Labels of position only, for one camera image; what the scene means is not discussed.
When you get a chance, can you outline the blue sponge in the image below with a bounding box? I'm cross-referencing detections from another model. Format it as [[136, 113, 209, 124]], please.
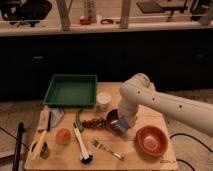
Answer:
[[115, 118, 129, 133]]

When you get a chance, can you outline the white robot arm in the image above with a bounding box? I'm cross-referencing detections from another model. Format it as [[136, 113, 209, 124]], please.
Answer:
[[116, 73, 213, 137]]

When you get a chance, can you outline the purple bowl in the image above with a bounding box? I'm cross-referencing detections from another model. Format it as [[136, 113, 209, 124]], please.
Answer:
[[106, 109, 119, 131]]

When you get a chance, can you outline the orange bowl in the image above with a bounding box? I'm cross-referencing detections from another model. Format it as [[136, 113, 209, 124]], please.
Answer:
[[135, 125, 168, 157]]

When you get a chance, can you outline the white cup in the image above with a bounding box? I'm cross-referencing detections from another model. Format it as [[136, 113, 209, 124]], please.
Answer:
[[96, 92, 112, 110]]

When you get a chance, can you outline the bunch of dark grapes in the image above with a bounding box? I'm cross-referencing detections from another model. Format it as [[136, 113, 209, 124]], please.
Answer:
[[82, 118, 107, 129]]

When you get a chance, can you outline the green plastic tray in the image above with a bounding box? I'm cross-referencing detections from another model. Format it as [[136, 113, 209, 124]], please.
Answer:
[[43, 74, 97, 108]]

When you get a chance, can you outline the green pepper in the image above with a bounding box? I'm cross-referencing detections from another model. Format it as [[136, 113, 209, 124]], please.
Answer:
[[75, 109, 84, 132]]

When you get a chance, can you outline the silver fork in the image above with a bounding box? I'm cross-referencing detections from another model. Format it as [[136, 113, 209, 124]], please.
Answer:
[[91, 139, 125, 161]]

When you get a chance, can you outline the red tomato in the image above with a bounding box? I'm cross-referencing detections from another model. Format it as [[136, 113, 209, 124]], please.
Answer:
[[56, 128, 71, 145]]

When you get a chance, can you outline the red object on floor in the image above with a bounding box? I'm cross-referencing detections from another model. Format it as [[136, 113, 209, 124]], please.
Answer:
[[79, 16, 92, 25]]

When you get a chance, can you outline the black pole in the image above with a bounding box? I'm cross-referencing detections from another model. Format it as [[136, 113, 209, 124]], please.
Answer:
[[12, 122, 25, 171]]

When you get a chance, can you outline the black office chair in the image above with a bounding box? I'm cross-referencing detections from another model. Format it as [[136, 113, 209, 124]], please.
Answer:
[[0, 0, 52, 27]]

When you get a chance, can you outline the black cable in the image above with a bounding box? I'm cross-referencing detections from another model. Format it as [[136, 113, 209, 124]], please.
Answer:
[[169, 132, 202, 144]]

